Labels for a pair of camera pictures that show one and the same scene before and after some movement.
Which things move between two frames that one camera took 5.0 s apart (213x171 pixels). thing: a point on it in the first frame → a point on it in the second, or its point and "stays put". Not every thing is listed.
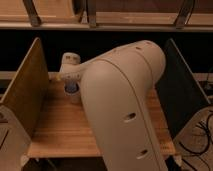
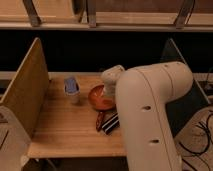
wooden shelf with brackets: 107,15 stays put
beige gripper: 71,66 → 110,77
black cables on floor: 203,125 stays put
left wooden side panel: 28,91 stays put
